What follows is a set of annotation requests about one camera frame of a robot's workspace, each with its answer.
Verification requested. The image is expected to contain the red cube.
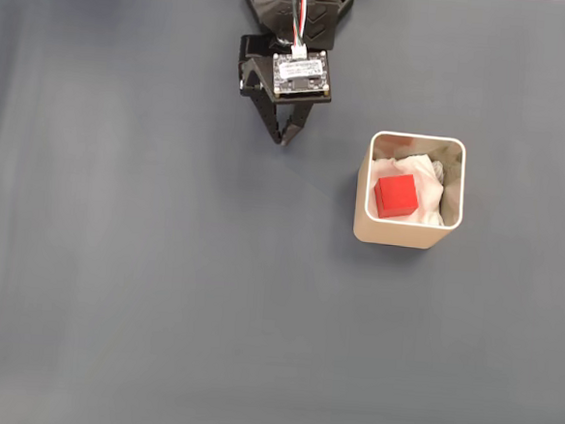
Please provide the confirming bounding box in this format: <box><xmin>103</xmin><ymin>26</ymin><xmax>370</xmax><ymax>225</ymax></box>
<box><xmin>372</xmin><ymin>171</ymin><xmax>422</xmax><ymax>222</ymax></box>

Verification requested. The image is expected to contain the beige square box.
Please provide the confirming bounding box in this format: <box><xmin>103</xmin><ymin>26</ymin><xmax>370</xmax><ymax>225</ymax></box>
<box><xmin>351</xmin><ymin>128</ymin><xmax>469</xmax><ymax>254</ymax></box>

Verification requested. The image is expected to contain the white crumpled tissue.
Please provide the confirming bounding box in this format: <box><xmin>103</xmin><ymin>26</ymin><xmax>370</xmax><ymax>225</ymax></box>
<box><xmin>367</xmin><ymin>149</ymin><xmax>451</xmax><ymax>227</ymax></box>

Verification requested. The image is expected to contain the camera circuit board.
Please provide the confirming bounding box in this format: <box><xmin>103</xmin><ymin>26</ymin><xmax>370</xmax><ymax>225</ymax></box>
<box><xmin>269</xmin><ymin>47</ymin><xmax>335</xmax><ymax>104</ymax></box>

